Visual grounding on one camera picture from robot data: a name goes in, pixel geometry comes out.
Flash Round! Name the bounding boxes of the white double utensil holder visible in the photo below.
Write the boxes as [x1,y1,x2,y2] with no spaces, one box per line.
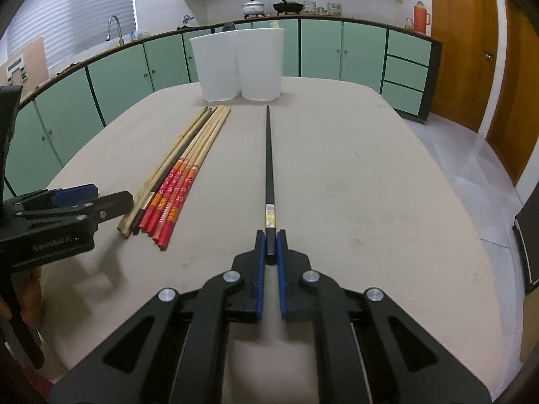
[189,27,284,102]

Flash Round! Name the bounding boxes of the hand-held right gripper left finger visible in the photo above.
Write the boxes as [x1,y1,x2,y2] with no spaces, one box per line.
[51,229,270,404]

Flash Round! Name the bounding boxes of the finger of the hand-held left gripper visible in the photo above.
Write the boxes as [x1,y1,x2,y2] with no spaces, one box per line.
[19,190,135,230]
[5,183,100,213]

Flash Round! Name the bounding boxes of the gas stove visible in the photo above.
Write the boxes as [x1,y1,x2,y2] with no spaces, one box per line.
[244,12,302,20]

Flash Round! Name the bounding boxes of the white window blind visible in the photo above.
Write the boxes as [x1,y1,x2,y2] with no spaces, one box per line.
[8,0,137,66]

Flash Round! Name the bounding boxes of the green lower kitchen cabinets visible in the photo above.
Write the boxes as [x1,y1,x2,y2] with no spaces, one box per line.
[0,16,444,196]

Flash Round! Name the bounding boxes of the orange thermos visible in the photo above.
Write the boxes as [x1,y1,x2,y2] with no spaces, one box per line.
[413,1,432,35]

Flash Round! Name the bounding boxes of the dark chair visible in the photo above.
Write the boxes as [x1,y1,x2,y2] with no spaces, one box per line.
[513,185,539,289]

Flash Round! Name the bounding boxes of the metal kitchen faucet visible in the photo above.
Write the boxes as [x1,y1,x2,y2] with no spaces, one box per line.
[106,14,125,47]

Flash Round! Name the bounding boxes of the brown cardboard board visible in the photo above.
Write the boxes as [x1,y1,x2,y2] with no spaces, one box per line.
[0,37,46,89]

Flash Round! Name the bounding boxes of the black wok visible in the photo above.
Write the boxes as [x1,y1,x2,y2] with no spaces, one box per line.
[273,0,305,15]

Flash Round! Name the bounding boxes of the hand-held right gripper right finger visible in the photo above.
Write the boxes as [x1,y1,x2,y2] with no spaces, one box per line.
[275,228,492,404]

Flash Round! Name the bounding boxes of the white packaged device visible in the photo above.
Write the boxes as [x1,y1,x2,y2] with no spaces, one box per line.
[6,54,28,84]

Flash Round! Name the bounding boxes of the person's left hand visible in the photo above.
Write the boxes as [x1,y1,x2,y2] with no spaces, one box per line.
[12,266,43,334]

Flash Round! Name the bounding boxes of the wooden door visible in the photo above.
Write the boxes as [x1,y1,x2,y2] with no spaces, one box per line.
[430,0,506,133]
[486,0,539,186]

